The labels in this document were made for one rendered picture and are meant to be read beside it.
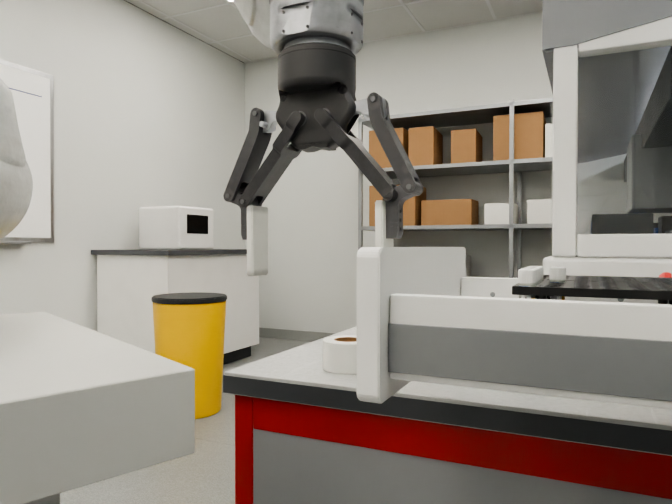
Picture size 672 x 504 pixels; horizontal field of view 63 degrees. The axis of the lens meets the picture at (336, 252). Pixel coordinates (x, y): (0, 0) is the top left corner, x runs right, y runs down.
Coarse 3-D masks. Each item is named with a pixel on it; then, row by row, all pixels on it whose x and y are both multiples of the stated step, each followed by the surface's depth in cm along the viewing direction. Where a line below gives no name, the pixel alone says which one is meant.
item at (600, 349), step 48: (480, 288) 60; (432, 336) 38; (480, 336) 36; (528, 336) 35; (576, 336) 34; (624, 336) 33; (480, 384) 36; (528, 384) 35; (576, 384) 34; (624, 384) 33
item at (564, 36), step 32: (544, 0) 121; (576, 0) 118; (608, 0) 115; (640, 0) 113; (544, 32) 121; (576, 32) 118; (608, 32) 115; (640, 32) 113; (576, 64) 118; (576, 96) 118; (576, 128) 119; (576, 160) 119; (576, 192) 119; (576, 224) 119; (576, 256) 123; (608, 256) 116; (640, 256) 114
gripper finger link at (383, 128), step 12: (372, 96) 48; (372, 108) 49; (372, 120) 49; (384, 120) 48; (384, 132) 48; (384, 144) 48; (396, 144) 48; (396, 156) 48; (396, 168) 48; (408, 168) 48; (408, 180) 47; (408, 192) 47
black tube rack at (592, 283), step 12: (576, 276) 52; (588, 276) 52; (600, 276) 52; (612, 276) 52; (540, 288) 38; (552, 288) 38; (564, 288) 38; (576, 288) 37; (588, 288) 37; (600, 288) 37; (612, 288) 38; (624, 288) 37; (636, 288) 38; (648, 288) 38; (660, 288) 38; (660, 300) 49
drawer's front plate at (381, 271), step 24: (360, 264) 38; (384, 264) 38; (408, 264) 43; (432, 264) 50; (456, 264) 59; (360, 288) 38; (384, 288) 38; (408, 288) 43; (432, 288) 50; (456, 288) 59; (360, 312) 38; (384, 312) 38; (360, 336) 38; (384, 336) 38; (360, 360) 38; (384, 360) 38; (360, 384) 38; (384, 384) 38
